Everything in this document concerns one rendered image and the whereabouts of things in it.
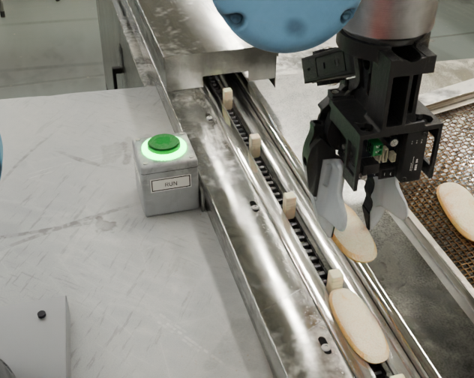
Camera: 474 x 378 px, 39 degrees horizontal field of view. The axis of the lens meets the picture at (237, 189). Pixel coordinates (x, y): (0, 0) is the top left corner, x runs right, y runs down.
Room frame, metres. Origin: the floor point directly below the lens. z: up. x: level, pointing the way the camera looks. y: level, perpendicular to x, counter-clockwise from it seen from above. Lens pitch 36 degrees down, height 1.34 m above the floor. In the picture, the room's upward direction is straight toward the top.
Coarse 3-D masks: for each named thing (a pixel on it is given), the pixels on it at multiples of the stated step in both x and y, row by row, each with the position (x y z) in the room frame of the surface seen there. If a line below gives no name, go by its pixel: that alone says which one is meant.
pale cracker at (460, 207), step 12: (444, 192) 0.60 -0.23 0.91; (456, 192) 0.60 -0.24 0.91; (468, 192) 0.60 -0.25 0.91; (444, 204) 0.59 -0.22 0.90; (456, 204) 0.58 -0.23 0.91; (468, 204) 0.58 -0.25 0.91; (456, 216) 0.56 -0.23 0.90; (468, 216) 0.56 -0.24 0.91; (456, 228) 0.55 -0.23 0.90; (468, 228) 0.54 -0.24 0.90
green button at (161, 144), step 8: (152, 136) 0.72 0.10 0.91; (160, 136) 0.72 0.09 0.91; (168, 136) 0.72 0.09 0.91; (152, 144) 0.70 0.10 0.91; (160, 144) 0.70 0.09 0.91; (168, 144) 0.70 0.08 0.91; (176, 144) 0.70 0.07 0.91; (152, 152) 0.69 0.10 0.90; (160, 152) 0.69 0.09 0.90; (168, 152) 0.69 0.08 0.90
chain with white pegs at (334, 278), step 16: (224, 96) 0.91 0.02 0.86; (240, 128) 0.85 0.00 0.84; (256, 144) 0.78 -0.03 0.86; (256, 160) 0.77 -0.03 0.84; (272, 176) 0.73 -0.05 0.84; (272, 192) 0.69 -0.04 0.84; (288, 192) 0.65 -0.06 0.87; (288, 208) 0.64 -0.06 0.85; (304, 240) 0.60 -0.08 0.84; (320, 272) 0.55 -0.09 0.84; (336, 272) 0.51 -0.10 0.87; (336, 288) 0.51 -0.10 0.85
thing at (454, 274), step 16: (464, 96) 0.79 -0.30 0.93; (432, 112) 0.77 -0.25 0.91; (448, 112) 0.77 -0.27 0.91; (464, 112) 0.77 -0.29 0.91; (464, 128) 0.73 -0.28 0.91; (464, 144) 0.70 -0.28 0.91; (448, 176) 0.64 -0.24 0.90; (464, 176) 0.64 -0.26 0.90; (416, 192) 0.62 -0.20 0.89; (432, 192) 0.62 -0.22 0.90; (416, 224) 0.55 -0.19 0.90; (432, 224) 0.57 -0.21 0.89; (432, 240) 0.54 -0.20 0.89; (432, 256) 0.52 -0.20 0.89; (448, 272) 0.49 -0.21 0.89; (464, 288) 0.46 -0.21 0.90
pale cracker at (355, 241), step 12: (348, 216) 0.53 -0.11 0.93; (348, 228) 0.51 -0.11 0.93; (360, 228) 0.51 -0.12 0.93; (336, 240) 0.50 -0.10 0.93; (348, 240) 0.49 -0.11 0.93; (360, 240) 0.49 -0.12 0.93; (372, 240) 0.49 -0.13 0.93; (348, 252) 0.48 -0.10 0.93; (360, 252) 0.48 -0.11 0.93; (372, 252) 0.48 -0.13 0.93
